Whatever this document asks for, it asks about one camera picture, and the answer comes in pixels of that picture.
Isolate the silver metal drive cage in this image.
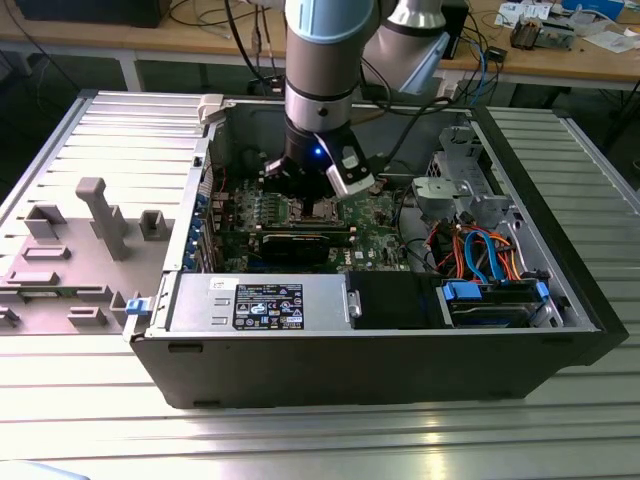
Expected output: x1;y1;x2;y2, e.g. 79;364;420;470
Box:
412;124;522;237

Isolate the blue wire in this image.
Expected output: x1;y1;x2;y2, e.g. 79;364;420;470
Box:
462;232;507;285

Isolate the green motherboard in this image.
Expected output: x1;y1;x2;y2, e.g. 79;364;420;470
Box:
209;172;424;275

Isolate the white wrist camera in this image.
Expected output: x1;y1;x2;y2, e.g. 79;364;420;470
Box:
324;143;378;200

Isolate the black RAM slot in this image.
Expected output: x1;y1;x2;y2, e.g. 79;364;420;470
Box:
259;221;356;232
259;228;357;246

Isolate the white labelled box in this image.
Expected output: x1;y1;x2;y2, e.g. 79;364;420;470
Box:
433;73;462;105

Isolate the black box on desk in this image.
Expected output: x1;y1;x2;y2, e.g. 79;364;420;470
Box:
14;0;164;29

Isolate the blue cable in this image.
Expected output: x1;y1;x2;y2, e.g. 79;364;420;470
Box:
475;37;496;107

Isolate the black graphics card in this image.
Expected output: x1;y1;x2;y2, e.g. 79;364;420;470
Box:
258;231;332;267

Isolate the black upright device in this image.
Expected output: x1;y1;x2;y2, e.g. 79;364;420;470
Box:
442;0;472;61

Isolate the blue cardboard box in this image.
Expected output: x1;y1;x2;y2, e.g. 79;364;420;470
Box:
560;0;627;24

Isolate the wooden desk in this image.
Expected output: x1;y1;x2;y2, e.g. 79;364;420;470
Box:
0;0;640;94

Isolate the silver power supply unit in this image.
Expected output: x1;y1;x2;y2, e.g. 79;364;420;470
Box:
168;273;352;334

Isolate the grey parts rack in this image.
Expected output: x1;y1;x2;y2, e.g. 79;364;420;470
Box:
0;176;174;336

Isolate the black plastic shroud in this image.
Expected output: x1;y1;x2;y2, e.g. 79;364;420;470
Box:
347;272;442;331

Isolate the black looped wire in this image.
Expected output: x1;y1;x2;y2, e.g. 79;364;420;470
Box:
396;188;437;274

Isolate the black camera cable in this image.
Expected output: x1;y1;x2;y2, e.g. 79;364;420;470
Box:
372;94;454;174

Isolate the grey hard disk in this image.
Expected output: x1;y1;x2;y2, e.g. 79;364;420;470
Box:
449;299;532;329

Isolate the beige case latch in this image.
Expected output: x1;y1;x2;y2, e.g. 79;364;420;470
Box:
197;94;227;127

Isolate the electronic device with coil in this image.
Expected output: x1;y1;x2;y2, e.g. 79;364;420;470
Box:
509;13;545;51

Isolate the black PC case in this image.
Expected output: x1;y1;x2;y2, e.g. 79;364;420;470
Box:
122;94;630;411

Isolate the orange wire bundle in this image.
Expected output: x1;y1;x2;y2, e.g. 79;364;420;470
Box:
434;224;527;282

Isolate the blue disk carrier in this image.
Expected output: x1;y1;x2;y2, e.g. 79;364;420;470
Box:
441;279;551;321

